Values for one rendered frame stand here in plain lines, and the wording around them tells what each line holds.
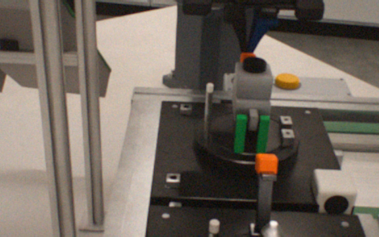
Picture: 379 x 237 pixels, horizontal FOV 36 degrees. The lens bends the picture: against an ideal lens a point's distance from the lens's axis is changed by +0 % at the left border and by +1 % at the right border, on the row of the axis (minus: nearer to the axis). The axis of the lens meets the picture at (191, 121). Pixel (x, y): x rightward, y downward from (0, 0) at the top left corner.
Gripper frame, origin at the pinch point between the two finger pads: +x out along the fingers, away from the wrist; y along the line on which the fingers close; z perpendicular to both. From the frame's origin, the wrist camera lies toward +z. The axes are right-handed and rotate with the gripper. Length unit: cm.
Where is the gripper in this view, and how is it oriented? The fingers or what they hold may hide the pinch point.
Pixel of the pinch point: (247, 37)
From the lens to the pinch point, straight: 81.6
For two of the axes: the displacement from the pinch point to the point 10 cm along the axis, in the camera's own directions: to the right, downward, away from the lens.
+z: 0.2, -5.2, 8.5
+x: -0.4, 8.5, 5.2
